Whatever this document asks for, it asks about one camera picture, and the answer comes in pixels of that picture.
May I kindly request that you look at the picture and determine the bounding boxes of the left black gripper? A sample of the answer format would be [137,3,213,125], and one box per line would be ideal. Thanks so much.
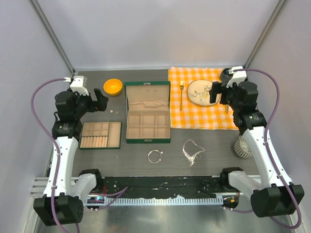
[69,88,108,119]

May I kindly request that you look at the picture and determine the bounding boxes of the green jewelry box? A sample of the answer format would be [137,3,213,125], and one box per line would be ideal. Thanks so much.
[124,81,171,144]

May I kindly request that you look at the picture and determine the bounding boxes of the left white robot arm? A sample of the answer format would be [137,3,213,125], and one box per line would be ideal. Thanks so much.
[34,88,109,227]

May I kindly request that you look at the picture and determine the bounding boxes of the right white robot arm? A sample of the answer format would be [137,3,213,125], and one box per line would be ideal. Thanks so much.
[209,81,304,217]

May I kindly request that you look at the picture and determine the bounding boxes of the green jewelry tray insert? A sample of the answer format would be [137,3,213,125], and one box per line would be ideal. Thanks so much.
[79,121,122,150]

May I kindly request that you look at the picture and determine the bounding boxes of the dark blue mug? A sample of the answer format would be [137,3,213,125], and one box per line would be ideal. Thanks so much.
[220,68,231,82]

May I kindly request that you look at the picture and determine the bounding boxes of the orange plastic bowl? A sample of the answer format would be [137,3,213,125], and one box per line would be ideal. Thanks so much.
[103,79,123,96]

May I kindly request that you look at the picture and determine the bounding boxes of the beige bird pattern plate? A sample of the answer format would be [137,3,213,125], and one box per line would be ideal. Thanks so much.
[187,80,221,107]

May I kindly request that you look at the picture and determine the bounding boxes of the orange white checkered cloth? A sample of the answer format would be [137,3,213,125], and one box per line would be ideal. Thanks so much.
[168,67,238,130]

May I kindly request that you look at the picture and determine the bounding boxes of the gold fork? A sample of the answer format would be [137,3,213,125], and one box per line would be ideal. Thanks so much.
[179,81,184,111]

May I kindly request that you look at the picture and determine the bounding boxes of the grey ribbed cup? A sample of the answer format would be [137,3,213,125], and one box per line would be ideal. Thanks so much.
[234,135,253,159]

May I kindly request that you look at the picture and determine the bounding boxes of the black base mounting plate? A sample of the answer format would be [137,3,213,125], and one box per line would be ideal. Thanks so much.
[75,175,248,200]

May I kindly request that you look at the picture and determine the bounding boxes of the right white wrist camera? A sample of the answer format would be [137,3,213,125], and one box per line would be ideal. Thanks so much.
[226,66,247,88]

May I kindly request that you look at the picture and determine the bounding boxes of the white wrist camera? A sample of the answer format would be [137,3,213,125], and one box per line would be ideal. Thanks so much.
[64,75,89,96]
[226,66,247,88]

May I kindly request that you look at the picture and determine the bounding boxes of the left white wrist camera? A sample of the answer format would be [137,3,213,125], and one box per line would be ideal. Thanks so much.
[64,75,89,96]

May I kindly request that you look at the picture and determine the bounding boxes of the silver pearl bracelet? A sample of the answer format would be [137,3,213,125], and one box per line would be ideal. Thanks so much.
[147,150,163,164]

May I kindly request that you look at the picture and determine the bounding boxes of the white slotted cable duct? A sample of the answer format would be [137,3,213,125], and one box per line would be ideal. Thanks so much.
[84,196,224,206]

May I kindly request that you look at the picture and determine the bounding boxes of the aluminium frame rail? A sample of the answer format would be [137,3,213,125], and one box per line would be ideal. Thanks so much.
[30,177,49,197]

